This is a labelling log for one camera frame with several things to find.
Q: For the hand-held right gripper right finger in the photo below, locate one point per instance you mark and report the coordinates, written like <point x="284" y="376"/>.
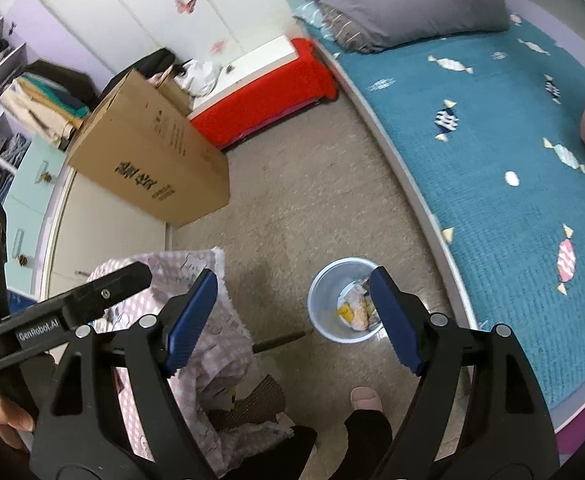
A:
<point x="395" y="315"/>

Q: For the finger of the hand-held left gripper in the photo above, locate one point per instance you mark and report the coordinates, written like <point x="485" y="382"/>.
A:
<point x="107" y="287"/>

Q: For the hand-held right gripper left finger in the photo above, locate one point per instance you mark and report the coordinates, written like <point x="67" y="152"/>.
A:
<point x="192" y="320"/>

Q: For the white paper wrapper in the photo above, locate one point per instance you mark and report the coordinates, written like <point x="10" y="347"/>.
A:
<point x="362" y="310"/>

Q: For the yellow wrapper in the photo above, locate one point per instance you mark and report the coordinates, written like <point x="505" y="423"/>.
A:
<point x="346" y="312"/>

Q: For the pale blue plastic waste bin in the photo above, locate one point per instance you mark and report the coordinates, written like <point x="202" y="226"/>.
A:
<point x="327" y="305"/>

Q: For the person's left hand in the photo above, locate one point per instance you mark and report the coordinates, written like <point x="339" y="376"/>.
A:
<point x="7" y="420"/>

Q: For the pink checkered blanket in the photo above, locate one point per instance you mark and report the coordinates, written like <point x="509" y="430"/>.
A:
<point x="222" y="310"/>

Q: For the pink slipper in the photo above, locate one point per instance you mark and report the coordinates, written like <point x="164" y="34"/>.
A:
<point x="366" y="397"/>

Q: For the black chair leg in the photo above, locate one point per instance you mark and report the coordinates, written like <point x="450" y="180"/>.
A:
<point x="280" y="340"/>

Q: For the woven brown chair seat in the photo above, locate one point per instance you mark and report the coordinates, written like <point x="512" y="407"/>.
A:
<point x="257" y="402"/>

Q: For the mint green drawer cabinet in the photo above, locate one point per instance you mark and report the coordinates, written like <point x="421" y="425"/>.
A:
<point x="32" y="200"/>

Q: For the brown cardboard box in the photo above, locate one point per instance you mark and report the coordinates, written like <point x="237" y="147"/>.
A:
<point x="142" y="160"/>

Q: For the person's right leg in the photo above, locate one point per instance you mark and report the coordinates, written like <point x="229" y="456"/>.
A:
<point x="367" y="445"/>

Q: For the person's leg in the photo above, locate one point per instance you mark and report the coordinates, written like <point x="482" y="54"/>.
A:
<point x="367" y="445"/>
<point x="282" y="455"/>

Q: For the person's left leg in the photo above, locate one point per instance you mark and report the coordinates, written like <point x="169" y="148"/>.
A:
<point x="282" y="455"/>

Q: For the black bag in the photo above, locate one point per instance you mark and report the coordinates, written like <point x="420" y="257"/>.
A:
<point x="147" y="65"/>

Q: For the white plastic bag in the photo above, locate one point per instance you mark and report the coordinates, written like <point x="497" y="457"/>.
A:
<point x="202" y="77"/>

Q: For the red bench with white top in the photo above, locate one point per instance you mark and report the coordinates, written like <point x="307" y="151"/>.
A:
<point x="267" y="90"/>

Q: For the white wardrobe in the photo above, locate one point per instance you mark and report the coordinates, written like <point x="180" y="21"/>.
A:
<point x="137" y="15"/>

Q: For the grey quilt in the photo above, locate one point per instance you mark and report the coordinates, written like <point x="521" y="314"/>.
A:
<point x="412" y="5"/>

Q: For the light blue pillow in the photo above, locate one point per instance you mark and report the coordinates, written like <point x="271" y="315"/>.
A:
<point x="310" y="12"/>

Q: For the pink butterfly wall sticker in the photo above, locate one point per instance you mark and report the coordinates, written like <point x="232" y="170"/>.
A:
<point x="186" y="5"/>
<point x="218" y="47"/>

